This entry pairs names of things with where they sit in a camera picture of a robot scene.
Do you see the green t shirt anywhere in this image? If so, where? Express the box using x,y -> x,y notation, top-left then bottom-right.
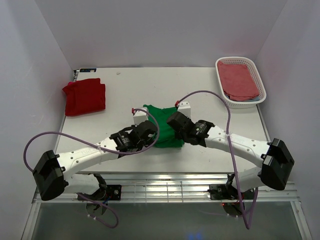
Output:
143,104 -> 184,149

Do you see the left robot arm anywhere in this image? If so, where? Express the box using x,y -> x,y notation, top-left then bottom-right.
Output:
32,120 -> 158,201

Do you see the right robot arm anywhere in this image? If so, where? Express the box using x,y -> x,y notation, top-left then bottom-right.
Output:
166,111 -> 295,199

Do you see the folded red t shirt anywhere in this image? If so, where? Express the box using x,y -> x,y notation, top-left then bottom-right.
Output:
62,78 -> 106,117

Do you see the white perforated plastic basket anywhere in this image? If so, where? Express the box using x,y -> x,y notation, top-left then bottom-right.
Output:
215,56 -> 267,109

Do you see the pink t shirt in basket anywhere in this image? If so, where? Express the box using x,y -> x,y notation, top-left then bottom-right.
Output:
217,61 -> 259,102

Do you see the light blue t shirt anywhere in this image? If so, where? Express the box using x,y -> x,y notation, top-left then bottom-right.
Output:
247,96 -> 260,102

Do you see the blue label sticker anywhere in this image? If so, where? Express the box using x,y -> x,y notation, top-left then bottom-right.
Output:
79,68 -> 97,73

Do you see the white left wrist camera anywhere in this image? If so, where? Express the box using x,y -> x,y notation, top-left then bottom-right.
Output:
131,107 -> 149,126

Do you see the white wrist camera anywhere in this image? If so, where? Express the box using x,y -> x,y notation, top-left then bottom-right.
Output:
131,107 -> 149,126
175,101 -> 191,118

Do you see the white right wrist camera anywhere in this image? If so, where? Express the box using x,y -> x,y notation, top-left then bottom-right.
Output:
175,101 -> 191,118

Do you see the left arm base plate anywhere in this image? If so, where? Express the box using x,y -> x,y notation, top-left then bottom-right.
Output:
80,184 -> 122,201

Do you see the aluminium rail frame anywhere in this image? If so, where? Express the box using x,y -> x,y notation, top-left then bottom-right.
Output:
22,173 -> 312,240

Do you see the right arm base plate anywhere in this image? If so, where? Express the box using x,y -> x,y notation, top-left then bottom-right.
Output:
207,184 -> 257,201

